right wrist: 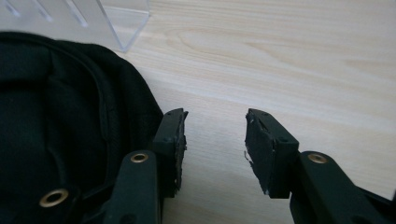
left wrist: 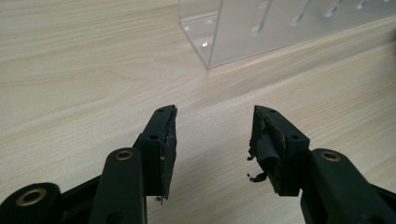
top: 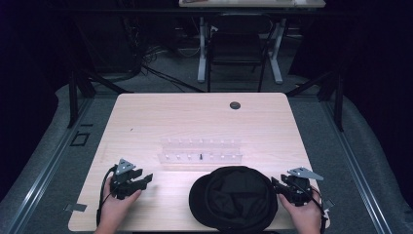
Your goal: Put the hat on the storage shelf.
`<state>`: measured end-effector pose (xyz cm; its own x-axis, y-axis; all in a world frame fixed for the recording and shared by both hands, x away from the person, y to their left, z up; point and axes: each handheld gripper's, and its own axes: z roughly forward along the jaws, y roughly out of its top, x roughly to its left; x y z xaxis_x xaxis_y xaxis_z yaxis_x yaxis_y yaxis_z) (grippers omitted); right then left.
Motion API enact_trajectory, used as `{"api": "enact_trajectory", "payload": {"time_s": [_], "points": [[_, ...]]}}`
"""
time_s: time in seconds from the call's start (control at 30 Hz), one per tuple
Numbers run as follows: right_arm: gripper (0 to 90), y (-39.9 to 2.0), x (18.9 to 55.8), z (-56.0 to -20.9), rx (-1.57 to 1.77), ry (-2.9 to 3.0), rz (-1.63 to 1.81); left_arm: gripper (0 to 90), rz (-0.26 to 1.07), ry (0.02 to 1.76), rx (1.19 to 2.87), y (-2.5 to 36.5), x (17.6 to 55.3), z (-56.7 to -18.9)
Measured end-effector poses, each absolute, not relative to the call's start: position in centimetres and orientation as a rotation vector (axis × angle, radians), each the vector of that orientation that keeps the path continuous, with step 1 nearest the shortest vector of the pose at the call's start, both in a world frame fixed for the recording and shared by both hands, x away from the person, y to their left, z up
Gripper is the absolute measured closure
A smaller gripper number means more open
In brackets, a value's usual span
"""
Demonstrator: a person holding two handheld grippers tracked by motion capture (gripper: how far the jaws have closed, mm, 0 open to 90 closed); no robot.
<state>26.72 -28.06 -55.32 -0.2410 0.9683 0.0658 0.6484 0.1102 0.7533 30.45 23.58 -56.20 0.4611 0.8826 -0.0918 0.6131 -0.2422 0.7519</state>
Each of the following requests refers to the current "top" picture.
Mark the dark round table grommet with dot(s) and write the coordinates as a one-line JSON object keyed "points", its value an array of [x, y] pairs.
{"points": [[234, 105]]}

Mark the person's right hand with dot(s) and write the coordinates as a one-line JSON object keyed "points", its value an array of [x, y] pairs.
{"points": [[303, 216]]}

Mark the black hat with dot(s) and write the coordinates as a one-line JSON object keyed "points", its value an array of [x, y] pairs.
{"points": [[233, 199]]}

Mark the white-legged desk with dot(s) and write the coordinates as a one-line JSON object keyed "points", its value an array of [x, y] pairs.
{"points": [[203, 48]]}

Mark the metal floor rail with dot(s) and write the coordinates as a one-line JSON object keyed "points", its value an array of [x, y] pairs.
{"points": [[52, 165], [357, 169]]}

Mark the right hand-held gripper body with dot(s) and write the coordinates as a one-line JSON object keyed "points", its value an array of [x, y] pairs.
{"points": [[300, 188]]}

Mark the black metal stand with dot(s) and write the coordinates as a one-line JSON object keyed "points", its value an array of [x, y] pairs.
{"points": [[73, 97], [337, 100]]}

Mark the grey tape piece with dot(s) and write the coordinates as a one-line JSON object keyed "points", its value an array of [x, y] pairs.
{"points": [[328, 204], [75, 207]]}

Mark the clear acrylic peg rack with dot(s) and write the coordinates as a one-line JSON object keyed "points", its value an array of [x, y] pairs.
{"points": [[201, 151]]}

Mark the black chair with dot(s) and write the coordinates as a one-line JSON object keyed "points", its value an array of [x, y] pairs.
{"points": [[236, 45]]}

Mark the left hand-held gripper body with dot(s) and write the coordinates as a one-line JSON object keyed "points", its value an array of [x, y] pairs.
{"points": [[119, 182]]}

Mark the person's left hand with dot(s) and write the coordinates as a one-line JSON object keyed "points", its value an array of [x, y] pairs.
{"points": [[117, 208]]}

